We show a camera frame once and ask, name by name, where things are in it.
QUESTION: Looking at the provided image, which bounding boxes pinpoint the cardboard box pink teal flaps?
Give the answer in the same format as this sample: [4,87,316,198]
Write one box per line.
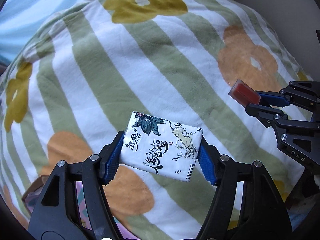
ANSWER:
[22,176,139,239]

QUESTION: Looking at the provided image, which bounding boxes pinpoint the striped floral blanket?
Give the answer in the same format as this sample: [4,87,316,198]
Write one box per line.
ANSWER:
[1,0,319,239]

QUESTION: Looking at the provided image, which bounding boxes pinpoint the white blue tissue pack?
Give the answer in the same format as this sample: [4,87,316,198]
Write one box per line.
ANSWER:
[119,111,203,182]

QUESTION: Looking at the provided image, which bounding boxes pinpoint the red lip gloss tube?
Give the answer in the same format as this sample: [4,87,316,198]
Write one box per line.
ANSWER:
[228,79,261,107]

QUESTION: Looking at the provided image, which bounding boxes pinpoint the light blue sheer curtain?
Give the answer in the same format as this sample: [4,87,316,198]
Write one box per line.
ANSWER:
[1,0,83,66]

